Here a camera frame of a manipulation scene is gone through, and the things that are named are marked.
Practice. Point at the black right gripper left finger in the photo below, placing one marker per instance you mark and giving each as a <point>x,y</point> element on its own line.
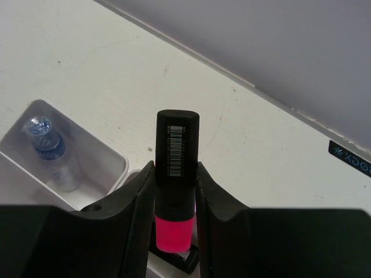
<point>108,238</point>

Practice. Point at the white left organizer tray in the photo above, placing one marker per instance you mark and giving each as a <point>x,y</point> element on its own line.
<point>23,182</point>

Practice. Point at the black pink highlighter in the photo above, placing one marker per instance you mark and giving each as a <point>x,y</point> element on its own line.
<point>176,160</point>

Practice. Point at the right blue table label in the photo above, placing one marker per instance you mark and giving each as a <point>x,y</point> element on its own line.
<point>349,158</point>

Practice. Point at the white organizer tray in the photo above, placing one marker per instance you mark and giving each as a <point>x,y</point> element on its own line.
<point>184,264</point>
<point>23,182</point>

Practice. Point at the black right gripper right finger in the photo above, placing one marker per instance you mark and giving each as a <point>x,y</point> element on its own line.
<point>235,240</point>

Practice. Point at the white right organizer tray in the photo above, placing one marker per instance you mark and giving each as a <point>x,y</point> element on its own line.
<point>184,264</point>

